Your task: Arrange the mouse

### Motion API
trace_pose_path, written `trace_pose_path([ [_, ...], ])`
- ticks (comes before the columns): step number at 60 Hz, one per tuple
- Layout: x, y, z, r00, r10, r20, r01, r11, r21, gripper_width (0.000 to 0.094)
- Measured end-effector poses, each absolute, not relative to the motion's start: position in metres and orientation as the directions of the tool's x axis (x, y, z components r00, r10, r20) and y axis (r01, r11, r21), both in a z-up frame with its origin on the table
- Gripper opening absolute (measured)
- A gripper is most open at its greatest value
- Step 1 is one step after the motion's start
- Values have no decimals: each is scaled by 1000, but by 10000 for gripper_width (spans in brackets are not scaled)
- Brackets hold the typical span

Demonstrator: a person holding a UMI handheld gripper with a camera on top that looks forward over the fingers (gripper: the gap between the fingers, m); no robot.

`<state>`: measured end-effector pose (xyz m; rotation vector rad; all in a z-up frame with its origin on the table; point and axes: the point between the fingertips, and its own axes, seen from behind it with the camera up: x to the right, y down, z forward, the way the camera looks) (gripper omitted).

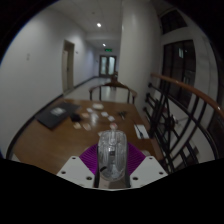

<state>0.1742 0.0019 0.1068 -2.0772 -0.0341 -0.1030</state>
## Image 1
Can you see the large white card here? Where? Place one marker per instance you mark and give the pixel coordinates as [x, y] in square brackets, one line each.
[98, 106]

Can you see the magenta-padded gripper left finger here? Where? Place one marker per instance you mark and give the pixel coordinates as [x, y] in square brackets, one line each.
[75, 168]

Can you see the pale side door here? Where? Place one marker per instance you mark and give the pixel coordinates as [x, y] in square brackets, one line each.
[68, 66]

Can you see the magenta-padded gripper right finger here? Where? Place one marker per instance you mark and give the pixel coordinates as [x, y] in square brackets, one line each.
[148, 168]

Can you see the black railing with wooden handrail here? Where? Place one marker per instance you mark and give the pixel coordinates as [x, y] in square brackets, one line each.
[186, 88]

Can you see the black rectangular mouse pad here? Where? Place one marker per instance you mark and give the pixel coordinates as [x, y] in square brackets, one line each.
[55, 116]

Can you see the small white card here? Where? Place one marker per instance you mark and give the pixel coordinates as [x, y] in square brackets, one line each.
[90, 109]

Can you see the dark wooden chair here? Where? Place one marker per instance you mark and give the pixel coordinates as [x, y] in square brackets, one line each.
[114, 76]

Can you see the wooden round-back chair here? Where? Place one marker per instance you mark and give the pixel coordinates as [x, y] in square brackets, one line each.
[113, 85]

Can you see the small black box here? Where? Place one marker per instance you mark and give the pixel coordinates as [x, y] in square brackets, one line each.
[75, 117]

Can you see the glass double door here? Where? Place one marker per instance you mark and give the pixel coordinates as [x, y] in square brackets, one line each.
[107, 65]

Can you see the small reddish card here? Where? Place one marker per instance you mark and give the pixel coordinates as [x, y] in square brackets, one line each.
[113, 126]

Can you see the green exit sign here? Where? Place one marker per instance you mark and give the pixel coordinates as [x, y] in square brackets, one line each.
[107, 50]

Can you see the dark framed window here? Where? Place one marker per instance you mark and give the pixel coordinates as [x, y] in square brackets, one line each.
[178, 66]

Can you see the translucent grey computer mouse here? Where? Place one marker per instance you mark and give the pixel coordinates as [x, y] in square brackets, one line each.
[112, 156]

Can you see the small tan card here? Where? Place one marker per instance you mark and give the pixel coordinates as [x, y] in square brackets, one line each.
[77, 125]
[87, 126]

